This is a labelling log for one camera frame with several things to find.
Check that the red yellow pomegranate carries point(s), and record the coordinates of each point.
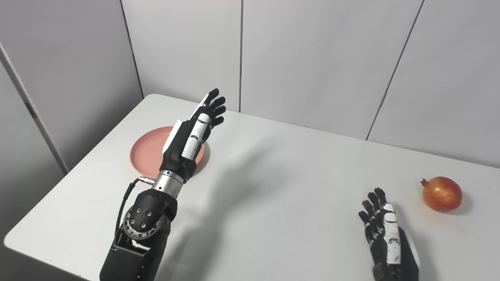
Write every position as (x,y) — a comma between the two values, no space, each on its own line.
(443,195)

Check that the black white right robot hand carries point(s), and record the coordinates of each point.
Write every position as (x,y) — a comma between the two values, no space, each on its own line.
(390,246)

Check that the pink round plate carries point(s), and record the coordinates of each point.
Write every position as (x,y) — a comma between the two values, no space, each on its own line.
(146,152)

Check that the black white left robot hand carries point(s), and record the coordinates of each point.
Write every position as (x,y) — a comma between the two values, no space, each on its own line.
(183,144)

